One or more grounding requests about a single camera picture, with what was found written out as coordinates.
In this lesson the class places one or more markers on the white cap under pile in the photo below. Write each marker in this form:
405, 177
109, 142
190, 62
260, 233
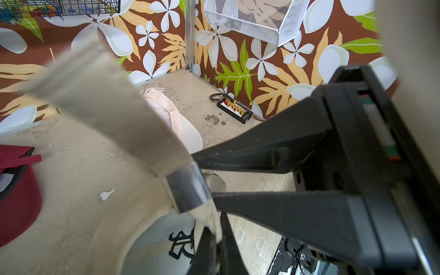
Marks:
170, 114

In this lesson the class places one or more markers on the red baseball cap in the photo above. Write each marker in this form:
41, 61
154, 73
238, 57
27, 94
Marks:
20, 191

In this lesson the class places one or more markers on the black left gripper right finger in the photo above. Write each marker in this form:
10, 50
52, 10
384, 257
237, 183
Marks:
231, 262

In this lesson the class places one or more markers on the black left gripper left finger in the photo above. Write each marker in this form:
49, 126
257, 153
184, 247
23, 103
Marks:
205, 259

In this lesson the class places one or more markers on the black wire wall basket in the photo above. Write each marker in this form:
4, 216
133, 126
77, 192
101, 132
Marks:
18, 9

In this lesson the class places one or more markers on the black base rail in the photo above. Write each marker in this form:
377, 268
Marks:
293, 258

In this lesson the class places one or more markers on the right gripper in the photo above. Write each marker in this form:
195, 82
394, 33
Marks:
377, 209

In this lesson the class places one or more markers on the black parallel charging board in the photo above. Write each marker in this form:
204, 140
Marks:
229, 105

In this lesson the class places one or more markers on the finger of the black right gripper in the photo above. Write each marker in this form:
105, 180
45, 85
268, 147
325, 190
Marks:
292, 223
276, 146

